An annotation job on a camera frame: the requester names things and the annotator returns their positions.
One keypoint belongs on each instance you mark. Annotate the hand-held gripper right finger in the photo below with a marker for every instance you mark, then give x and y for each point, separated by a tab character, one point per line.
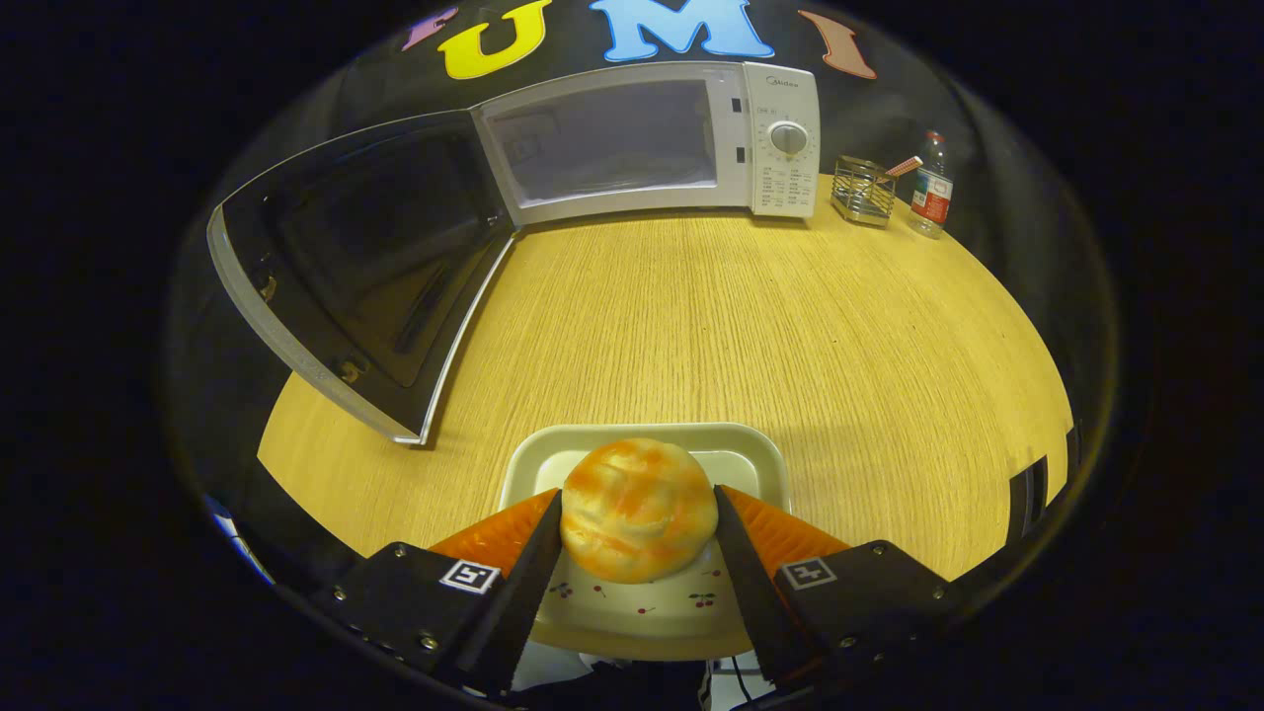
760	602

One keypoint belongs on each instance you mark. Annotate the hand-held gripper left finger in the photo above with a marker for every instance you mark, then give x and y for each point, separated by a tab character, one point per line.
518	602

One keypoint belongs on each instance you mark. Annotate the round orange bun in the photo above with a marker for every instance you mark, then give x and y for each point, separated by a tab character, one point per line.
637	509

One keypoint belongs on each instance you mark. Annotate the white microwave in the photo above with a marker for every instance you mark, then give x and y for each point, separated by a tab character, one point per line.
785	188

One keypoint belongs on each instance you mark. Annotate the cream cherry print plate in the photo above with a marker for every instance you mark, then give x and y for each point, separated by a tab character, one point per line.
736	462

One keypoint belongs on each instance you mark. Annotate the clear plastic water bottle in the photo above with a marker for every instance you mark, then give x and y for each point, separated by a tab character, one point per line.
931	193

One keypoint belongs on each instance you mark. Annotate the red striped straw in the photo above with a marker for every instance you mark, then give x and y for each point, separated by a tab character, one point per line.
904	167

